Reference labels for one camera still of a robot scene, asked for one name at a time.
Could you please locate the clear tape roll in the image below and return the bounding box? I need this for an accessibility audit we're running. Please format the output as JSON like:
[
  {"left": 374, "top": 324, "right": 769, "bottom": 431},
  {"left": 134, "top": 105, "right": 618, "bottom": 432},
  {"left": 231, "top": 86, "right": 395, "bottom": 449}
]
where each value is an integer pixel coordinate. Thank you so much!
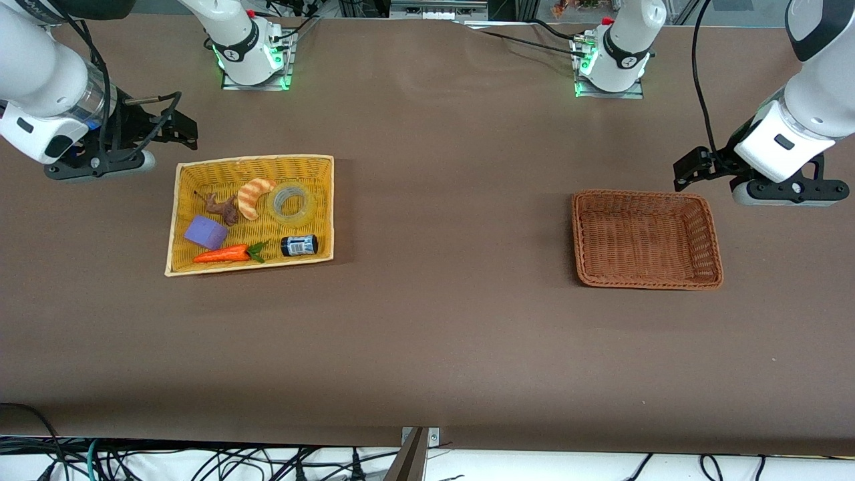
[{"left": 269, "top": 181, "right": 316, "bottom": 225}]

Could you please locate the brown wicker basket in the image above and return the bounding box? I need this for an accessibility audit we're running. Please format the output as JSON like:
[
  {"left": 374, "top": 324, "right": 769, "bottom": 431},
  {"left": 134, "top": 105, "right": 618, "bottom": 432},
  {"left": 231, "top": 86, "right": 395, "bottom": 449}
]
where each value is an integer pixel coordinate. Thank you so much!
[{"left": 571, "top": 190, "right": 725, "bottom": 291}]

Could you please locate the brown toy root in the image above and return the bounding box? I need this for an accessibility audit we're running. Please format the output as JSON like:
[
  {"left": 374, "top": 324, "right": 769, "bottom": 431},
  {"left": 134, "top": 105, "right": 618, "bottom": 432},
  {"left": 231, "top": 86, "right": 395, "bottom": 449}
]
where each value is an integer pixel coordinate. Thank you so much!
[{"left": 193, "top": 191, "right": 240, "bottom": 226}]

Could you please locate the purple foam block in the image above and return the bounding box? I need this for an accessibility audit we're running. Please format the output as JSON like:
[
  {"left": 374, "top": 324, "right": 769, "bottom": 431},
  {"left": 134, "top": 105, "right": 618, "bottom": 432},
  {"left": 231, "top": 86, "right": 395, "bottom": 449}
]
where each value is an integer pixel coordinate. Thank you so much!
[{"left": 184, "top": 215, "right": 230, "bottom": 251}]

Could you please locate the toy croissant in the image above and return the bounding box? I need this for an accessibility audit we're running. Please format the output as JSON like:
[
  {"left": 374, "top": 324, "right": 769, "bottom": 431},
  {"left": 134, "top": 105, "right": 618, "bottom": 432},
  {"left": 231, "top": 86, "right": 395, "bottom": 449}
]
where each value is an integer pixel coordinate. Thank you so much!
[{"left": 237, "top": 178, "right": 279, "bottom": 222}]

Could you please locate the orange toy carrot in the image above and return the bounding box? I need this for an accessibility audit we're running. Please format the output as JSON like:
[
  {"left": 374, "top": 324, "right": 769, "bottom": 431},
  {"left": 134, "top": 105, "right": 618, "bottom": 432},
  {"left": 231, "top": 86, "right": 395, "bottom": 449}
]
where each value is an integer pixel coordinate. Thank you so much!
[{"left": 192, "top": 240, "right": 270, "bottom": 265}]

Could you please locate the yellow wicker basket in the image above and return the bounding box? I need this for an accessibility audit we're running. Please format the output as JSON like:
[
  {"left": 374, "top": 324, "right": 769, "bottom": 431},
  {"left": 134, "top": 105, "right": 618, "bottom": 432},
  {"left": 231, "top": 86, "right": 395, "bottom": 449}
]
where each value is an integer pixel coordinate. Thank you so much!
[{"left": 164, "top": 154, "right": 335, "bottom": 278}]

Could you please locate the small black blue can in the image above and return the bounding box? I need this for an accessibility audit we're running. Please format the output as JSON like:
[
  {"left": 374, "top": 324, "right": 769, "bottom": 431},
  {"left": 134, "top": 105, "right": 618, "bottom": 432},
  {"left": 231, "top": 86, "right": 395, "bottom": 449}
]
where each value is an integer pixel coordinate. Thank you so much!
[{"left": 280, "top": 234, "right": 319, "bottom": 258}]

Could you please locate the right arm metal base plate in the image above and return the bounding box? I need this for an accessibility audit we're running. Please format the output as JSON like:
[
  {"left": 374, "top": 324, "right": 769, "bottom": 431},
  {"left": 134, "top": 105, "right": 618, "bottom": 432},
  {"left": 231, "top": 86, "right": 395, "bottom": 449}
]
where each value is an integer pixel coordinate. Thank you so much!
[{"left": 220, "top": 27, "right": 297, "bottom": 91}]

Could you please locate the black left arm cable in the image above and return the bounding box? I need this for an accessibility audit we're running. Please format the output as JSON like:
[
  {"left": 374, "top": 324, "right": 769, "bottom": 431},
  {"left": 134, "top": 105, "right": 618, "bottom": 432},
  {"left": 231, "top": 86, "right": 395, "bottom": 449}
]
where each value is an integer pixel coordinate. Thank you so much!
[{"left": 692, "top": 0, "right": 725, "bottom": 168}]

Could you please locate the black cable on table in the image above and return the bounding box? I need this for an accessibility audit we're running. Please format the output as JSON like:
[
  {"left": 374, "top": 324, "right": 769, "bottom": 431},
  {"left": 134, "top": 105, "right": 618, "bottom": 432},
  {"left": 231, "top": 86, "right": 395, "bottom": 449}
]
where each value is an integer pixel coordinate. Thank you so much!
[{"left": 468, "top": 19, "right": 592, "bottom": 59}]

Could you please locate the aluminium frame rail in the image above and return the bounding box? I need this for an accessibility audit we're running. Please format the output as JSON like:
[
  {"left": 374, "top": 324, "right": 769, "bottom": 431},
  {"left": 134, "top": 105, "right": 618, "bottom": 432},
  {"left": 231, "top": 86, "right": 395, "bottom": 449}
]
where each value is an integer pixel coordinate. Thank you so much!
[{"left": 389, "top": 0, "right": 490, "bottom": 21}]

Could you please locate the black looping floor cable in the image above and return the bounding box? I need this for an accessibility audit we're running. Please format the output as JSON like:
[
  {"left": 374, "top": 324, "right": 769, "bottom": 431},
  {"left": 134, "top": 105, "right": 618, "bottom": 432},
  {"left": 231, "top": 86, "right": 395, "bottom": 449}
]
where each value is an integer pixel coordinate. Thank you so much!
[{"left": 0, "top": 402, "right": 67, "bottom": 481}]

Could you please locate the metal table edge bracket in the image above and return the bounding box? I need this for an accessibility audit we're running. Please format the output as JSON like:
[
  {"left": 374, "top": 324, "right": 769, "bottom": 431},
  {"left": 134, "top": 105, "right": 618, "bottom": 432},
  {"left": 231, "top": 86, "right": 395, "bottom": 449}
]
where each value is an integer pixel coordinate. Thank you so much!
[{"left": 401, "top": 426, "right": 441, "bottom": 447}]

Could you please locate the brown wedge post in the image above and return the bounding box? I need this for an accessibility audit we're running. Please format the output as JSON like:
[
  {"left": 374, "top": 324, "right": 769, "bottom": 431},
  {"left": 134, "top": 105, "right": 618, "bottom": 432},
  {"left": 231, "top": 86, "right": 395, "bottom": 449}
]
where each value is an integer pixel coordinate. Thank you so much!
[{"left": 383, "top": 428, "right": 430, "bottom": 481}]

